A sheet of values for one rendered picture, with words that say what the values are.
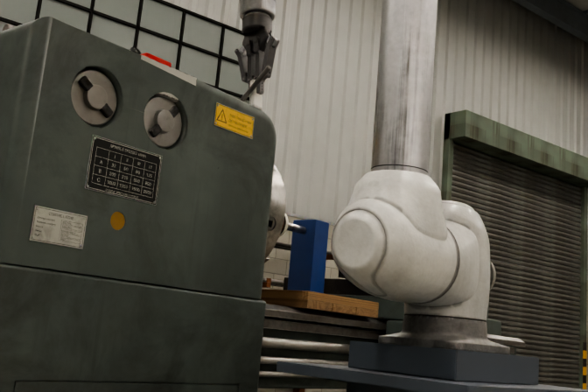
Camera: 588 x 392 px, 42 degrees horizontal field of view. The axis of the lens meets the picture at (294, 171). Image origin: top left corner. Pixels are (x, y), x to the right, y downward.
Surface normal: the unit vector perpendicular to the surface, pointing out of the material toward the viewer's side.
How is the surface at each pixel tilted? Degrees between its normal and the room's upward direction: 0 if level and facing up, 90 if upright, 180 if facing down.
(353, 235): 97
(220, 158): 90
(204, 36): 90
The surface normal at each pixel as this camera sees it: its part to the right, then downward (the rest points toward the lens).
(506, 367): 0.65, -0.11
